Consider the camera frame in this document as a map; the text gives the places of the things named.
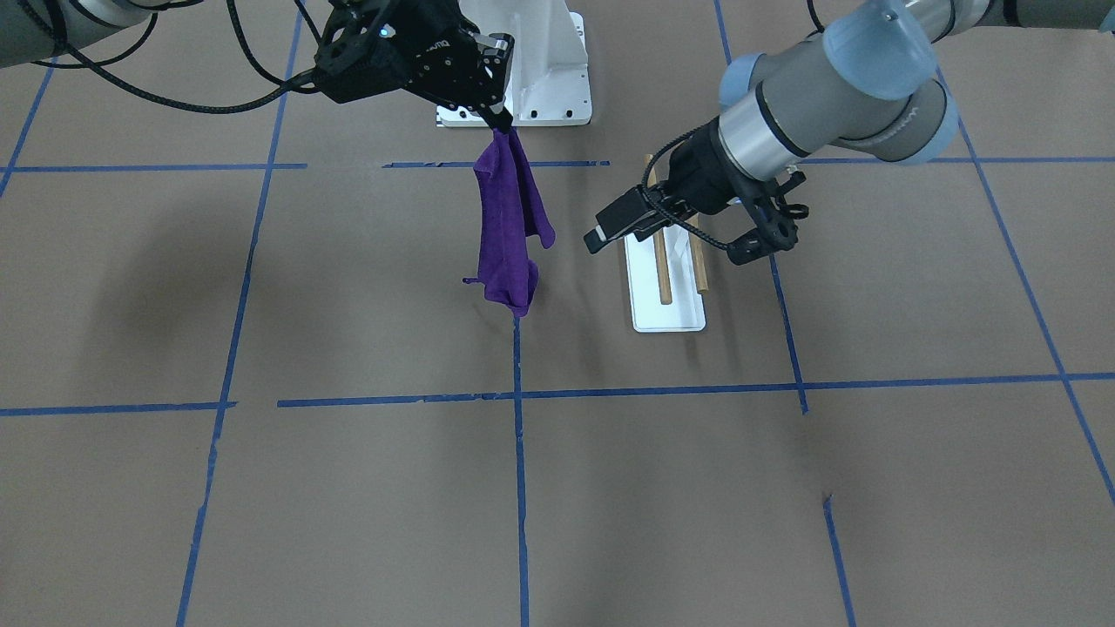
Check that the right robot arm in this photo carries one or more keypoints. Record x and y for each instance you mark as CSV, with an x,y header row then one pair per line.
x,y
38,32

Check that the white rack base tray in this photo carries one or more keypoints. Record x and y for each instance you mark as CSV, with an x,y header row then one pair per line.
x,y
687,313

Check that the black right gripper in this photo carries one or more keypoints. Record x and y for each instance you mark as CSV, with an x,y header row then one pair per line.
x,y
438,63

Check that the purple towel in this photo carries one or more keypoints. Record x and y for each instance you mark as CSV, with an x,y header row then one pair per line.
x,y
512,211

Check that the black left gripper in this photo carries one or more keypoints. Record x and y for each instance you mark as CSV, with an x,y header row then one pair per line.
x,y
699,171

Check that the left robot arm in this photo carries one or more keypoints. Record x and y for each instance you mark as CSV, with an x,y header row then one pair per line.
x,y
867,82

